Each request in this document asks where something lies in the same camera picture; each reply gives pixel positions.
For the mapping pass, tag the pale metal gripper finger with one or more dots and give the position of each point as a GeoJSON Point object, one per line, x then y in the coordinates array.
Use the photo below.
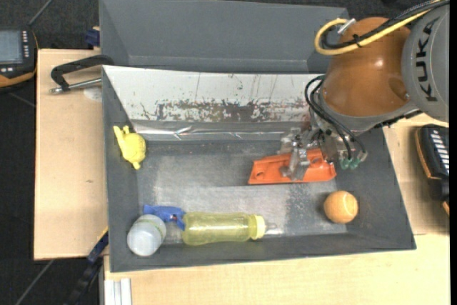
{"type": "Point", "coordinates": [295, 172]}
{"type": "Point", "coordinates": [301, 156]}

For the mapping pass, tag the orange block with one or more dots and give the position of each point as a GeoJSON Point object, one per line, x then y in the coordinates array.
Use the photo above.
{"type": "Point", "coordinates": [267, 173]}

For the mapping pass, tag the orange ball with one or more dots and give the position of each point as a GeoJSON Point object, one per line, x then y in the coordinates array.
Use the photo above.
{"type": "Point", "coordinates": [341, 207]}

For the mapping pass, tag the yellow clear plastic bottle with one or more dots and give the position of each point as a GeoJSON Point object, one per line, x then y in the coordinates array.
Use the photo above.
{"type": "Point", "coordinates": [218, 228]}

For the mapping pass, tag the grey metal bin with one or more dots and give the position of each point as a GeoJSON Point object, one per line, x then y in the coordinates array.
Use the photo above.
{"type": "Point", "coordinates": [214, 35]}

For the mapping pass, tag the white spray bottle blue trigger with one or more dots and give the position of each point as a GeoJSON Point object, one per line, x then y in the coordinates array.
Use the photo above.
{"type": "Point", "coordinates": [145, 235]}

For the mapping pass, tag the yellow toy animal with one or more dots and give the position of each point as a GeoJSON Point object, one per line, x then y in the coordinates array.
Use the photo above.
{"type": "Point", "coordinates": [131, 147]}

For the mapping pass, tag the pale wood flat board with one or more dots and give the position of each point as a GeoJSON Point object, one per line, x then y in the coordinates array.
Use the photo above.
{"type": "Point", "coordinates": [68, 160]}

